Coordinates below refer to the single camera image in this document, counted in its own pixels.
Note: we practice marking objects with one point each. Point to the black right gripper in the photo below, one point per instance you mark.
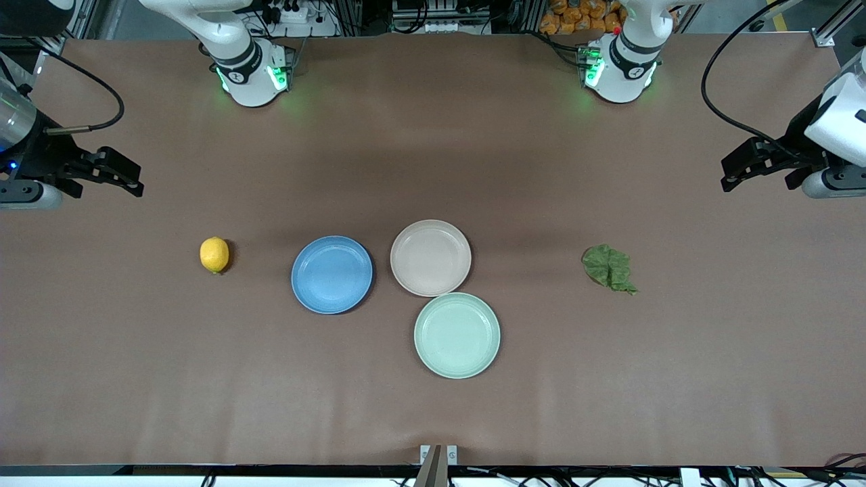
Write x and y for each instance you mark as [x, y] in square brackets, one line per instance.
[46, 150]

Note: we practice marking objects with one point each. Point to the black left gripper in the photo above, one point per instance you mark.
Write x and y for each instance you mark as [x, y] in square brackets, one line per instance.
[802, 139]

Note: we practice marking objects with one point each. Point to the yellow lemon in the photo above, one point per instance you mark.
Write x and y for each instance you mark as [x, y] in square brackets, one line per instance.
[214, 255]

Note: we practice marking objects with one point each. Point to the green lettuce leaf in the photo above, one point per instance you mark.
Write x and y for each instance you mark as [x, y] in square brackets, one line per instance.
[609, 268]

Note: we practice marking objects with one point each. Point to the bag of orange items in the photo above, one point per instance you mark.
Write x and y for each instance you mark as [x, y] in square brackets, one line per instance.
[575, 17]

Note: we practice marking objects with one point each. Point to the white power strip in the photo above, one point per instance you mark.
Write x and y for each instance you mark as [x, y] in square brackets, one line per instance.
[298, 27]

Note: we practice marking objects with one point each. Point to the blue plate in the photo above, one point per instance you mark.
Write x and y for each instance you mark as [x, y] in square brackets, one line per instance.
[331, 274]

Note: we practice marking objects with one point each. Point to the beige plate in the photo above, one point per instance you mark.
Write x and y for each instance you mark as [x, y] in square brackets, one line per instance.
[430, 258]

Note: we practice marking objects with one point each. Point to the pale green plate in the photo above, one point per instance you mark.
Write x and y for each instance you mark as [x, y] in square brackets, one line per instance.
[457, 335]

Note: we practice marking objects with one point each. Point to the white electronic device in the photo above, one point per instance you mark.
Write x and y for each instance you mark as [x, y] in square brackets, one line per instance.
[440, 17]

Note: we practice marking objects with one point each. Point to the aluminium frame profile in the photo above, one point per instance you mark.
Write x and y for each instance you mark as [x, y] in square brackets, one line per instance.
[835, 24]
[67, 24]

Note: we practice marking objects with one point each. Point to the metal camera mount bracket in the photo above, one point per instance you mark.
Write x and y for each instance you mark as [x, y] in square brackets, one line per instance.
[438, 463]

